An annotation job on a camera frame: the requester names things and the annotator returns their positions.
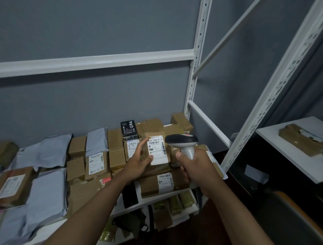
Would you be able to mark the person's right hand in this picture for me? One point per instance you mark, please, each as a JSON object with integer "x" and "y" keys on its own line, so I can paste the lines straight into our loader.
{"x": 201, "y": 171}

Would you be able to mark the person's left hand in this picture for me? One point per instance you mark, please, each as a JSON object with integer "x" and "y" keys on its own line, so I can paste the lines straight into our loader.
{"x": 135, "y": 165}

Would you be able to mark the person's left thumb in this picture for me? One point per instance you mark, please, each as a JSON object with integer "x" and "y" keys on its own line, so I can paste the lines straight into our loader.
{"x": 147, "y": 160}

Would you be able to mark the person's right thumb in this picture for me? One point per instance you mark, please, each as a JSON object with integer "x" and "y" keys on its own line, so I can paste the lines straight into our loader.
{"x": 181, "y": 156}

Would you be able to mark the small brown labelled box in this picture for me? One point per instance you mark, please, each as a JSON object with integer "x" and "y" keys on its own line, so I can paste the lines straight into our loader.
{"x": 157, "y": 151}

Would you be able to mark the grey handheld barcode scanner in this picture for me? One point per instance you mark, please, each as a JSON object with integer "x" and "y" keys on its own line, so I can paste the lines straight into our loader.
{"x": 181, "y": 140}

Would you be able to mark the person's right forearm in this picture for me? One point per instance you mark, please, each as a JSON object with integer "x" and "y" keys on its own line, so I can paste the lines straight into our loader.
{"x": 234, "y": 217}

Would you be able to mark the person's left forearm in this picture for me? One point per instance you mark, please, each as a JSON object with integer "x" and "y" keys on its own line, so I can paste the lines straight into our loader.
{"x": 90, "y": 212}

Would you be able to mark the pile of brown cardboard parcels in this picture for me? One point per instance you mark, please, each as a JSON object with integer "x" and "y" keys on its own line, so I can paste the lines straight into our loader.
{"x": 116, "y": 156}

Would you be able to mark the black box with white print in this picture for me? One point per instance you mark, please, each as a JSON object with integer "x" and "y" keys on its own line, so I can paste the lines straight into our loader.
{"x": 129, "y": 129}

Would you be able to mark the black flat pouch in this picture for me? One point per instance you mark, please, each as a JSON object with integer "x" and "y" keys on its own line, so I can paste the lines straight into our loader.
{"x": 130, "y": 194}

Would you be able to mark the green packet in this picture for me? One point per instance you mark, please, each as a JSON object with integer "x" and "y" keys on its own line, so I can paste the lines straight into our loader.
{"x": 108, "y": 232}
{"x": 187, "y": 200}
{"x": 175, "y": 205}

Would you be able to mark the grey plastic mailer bag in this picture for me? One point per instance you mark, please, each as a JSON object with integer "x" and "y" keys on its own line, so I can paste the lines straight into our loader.
{"x": 46, "y": 194}
{"x": 97, "y": 141}
{"x": 48, "y": 150}
{"x": 12, "y": 227}

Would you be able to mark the brown paper parcel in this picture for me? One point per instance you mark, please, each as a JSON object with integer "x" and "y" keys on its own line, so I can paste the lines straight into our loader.
{"x": 162, "y": 217}

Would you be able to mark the white paper sheet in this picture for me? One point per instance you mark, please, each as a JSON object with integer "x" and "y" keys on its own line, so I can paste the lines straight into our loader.
{"x": 256, "y": 174}

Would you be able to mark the white table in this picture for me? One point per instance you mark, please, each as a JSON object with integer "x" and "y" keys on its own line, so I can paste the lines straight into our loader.
{"x": 290, "y": 154}

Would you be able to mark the white metal shelf rack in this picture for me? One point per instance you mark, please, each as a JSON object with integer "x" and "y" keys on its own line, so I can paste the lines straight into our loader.
{"x": 101, "y": 61}

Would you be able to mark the flat brown taped parcel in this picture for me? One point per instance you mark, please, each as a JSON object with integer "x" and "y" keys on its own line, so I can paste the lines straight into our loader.
{"x": 300, "y": 140}

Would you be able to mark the dark chair with orange edge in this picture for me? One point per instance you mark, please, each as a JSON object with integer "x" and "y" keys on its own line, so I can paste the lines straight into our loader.
{"x": 287, "y": 222}

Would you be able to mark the olive padded mailer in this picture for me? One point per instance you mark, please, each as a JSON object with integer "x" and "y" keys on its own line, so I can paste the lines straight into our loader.
{"x": 7, "y": 152}

